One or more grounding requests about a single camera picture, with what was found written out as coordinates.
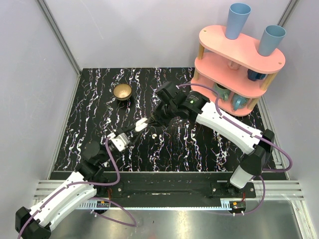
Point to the right blue plastic cup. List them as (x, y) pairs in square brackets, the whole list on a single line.
[(270, 40)]

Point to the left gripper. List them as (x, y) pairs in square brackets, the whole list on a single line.
[(125, 130)]

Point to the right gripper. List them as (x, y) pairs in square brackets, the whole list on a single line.
[(156, 117)]

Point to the brown ceramic bowl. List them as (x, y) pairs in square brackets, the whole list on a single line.
[(122, 92)]

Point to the pink three-tier shelf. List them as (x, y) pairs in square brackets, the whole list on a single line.
[(211, 66)]

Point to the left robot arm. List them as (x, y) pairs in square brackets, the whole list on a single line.
[(93, 176)]

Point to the pink mug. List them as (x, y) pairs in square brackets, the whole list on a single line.
[(233, 65)]

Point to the light blue ceramic mug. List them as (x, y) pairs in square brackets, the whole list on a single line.
[(239, 102)]

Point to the green ceramic mug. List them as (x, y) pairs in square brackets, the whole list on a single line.
[(221, 91)]

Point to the dark blue mug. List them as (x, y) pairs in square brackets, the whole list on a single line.
[(254, 76)]

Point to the left blue plastic cup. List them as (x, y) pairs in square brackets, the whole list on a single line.
[(237, 17)]

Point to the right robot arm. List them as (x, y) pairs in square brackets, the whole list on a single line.
[(195, 107)]

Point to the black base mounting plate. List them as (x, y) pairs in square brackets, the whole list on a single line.
[(161, 189)]

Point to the white earbud charging case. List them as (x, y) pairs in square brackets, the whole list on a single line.
[(141, 124)]

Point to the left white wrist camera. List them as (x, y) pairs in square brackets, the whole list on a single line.
[(118, 142)]

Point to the blue plastic cup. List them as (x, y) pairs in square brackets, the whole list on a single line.
[(270, 40), (237, 17)]

